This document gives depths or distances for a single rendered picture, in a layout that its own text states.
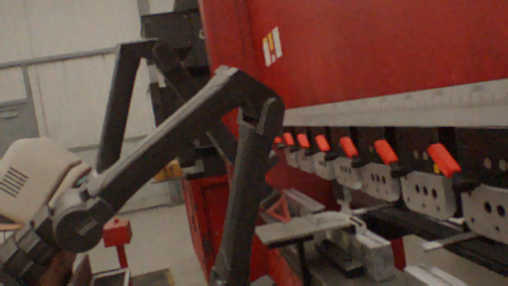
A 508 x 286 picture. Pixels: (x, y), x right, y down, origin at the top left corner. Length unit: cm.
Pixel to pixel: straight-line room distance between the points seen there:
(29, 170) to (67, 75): 735
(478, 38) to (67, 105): 780
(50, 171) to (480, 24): 76
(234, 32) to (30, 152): 150
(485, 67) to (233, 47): 168
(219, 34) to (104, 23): 620
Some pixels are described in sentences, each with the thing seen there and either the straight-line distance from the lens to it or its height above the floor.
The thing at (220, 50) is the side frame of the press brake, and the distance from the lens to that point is 222.
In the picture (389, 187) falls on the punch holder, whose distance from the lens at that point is 99.
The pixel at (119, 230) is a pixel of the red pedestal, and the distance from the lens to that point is 297.
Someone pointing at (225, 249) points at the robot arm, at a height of 111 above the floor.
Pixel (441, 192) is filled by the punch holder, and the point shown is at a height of 118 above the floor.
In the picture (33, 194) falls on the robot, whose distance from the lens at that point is 93.
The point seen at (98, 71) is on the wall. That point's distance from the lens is 820.
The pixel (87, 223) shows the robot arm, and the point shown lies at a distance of 76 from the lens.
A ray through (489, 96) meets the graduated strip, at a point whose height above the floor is 133.
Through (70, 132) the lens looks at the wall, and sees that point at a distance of 820.
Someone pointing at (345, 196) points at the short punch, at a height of 107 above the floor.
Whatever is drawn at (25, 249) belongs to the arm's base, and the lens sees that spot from 79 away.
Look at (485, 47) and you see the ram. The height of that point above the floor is 140.
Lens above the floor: 136
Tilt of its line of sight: 3 degrees down
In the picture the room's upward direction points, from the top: 9 degrees counter-clockwise
